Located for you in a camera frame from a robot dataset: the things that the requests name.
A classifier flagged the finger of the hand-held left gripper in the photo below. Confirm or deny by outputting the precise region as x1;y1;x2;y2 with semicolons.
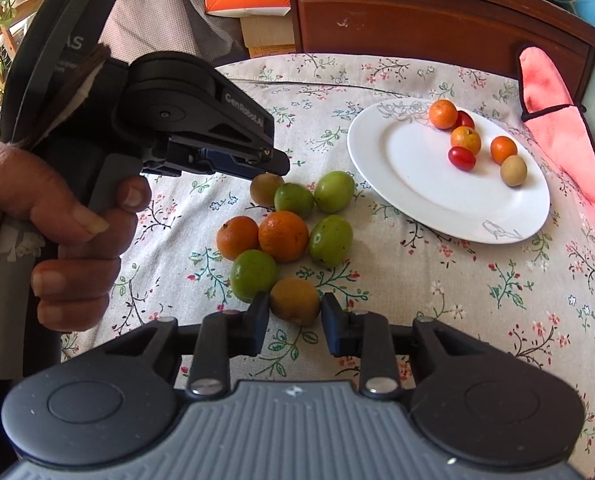
140;130;292;182

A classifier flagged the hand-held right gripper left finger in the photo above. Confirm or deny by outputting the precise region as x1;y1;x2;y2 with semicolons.
98;291;272;400

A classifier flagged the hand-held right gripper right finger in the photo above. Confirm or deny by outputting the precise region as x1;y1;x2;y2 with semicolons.
320;291;498;401

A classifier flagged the brown kiwi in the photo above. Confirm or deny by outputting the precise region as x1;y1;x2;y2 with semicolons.
270;278;322;324
250;172;286;208
500;155;528;188

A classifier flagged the green jujube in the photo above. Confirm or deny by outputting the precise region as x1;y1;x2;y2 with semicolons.
314;170;355;212
229;249;280;304
308;214;354;267
274;183;315;219

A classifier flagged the small orange mandarin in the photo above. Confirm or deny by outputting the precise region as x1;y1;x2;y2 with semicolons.
450;126;481;156
429;99;459;130
490;136;519;166
258;210;310;263
216;215;260;261

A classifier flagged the white ceramic plate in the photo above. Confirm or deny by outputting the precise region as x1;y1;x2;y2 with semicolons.
346;99;551;246

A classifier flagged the person's left hand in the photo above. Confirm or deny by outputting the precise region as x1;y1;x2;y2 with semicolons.
0;142;152;333

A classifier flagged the lavender ribbed cloth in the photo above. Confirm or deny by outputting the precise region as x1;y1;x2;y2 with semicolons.
99;0;246;68

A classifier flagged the yellow cardboard box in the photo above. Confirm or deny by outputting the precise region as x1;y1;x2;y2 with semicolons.
241;14;298;59

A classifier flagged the floral tablecloth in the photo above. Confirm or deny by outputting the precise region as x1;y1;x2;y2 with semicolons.
52;52;595;480

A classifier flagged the dark wooden cabinet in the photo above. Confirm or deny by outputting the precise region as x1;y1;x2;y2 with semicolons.
266;0;595;107

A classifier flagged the pink cloth with black trim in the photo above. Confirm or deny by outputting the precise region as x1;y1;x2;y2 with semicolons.
519;46;595;266

